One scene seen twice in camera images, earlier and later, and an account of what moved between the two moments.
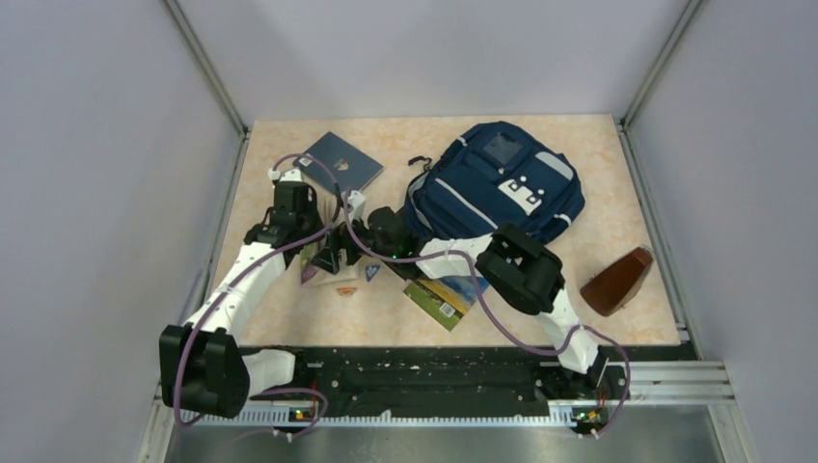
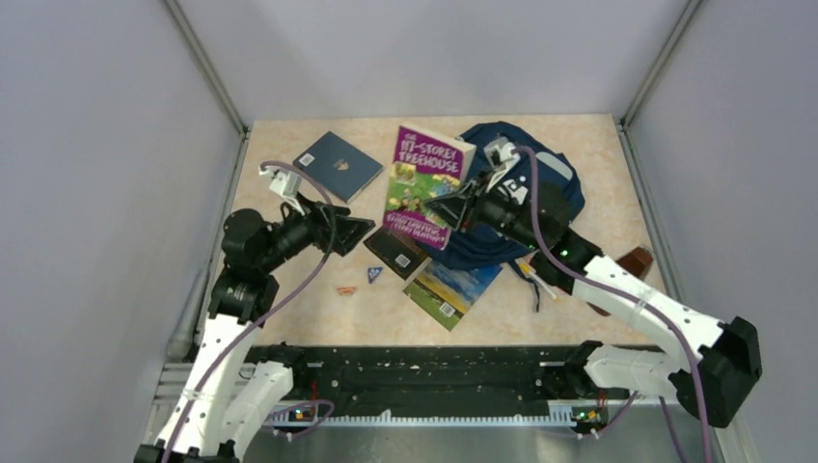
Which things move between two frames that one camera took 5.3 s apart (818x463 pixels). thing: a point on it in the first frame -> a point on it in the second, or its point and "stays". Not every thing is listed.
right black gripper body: [368, 240] -> [494, 208]
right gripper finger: [338, 239] -> [457, 210]
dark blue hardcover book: [353, 170] stays
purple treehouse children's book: [311, 275] -> [425, 164]
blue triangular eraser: [370, 271] stays
